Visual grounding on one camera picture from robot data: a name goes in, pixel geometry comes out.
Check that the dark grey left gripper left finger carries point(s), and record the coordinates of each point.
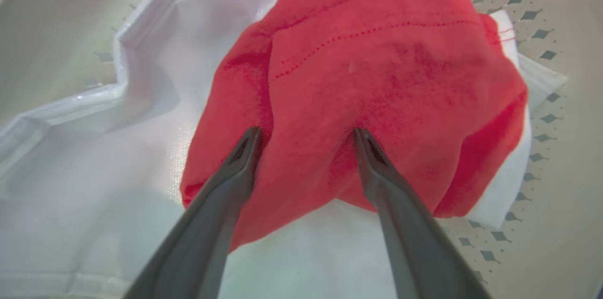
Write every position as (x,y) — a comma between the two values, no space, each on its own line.
(207,238)

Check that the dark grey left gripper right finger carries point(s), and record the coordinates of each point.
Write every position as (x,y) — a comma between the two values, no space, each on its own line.
(414,242)

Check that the red cloth garment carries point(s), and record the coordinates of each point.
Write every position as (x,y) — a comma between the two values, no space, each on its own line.
(372,92)

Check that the white perforated laundry basket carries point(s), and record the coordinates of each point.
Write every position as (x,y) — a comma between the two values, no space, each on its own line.
(556,148)

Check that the white cloth garment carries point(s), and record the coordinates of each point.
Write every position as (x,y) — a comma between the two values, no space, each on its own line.
(118,172)

